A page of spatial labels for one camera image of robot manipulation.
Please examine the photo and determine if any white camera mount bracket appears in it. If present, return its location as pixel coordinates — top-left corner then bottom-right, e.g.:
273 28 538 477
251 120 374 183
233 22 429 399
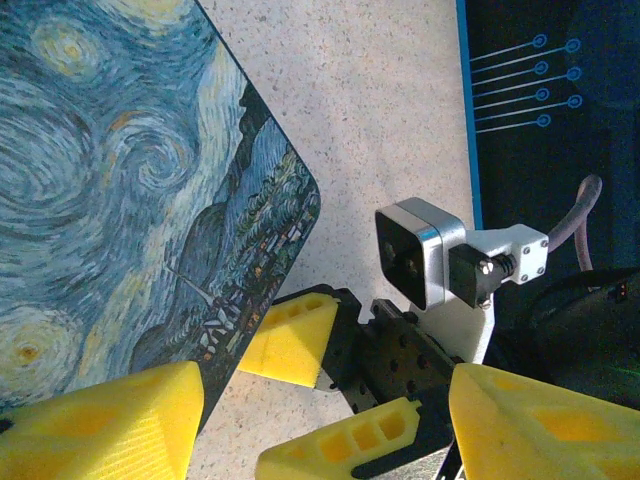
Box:
408 223 551 366

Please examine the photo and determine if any Starry Night printed mat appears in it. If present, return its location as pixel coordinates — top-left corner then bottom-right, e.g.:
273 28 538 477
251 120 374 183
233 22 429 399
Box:
0 0 322 439

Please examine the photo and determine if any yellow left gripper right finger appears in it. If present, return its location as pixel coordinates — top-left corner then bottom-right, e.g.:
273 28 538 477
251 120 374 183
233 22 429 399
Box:
448 361 640 480

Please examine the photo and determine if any black mat with blue circuit print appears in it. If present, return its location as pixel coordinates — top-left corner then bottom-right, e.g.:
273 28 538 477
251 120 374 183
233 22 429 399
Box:
454 0 640 281

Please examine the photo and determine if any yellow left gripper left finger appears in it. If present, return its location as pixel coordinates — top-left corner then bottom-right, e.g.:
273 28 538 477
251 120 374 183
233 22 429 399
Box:
0 359 206 480

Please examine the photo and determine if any black camera cable plug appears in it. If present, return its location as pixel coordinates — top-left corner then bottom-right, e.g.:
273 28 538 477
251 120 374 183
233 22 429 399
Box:
448 243 516 307

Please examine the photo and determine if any grey camera cable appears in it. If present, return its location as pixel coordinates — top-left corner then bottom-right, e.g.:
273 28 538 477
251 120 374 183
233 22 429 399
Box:
544 173 605 274

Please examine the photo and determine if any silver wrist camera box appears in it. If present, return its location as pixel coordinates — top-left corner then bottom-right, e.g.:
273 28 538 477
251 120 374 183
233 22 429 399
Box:
374 196 469 311

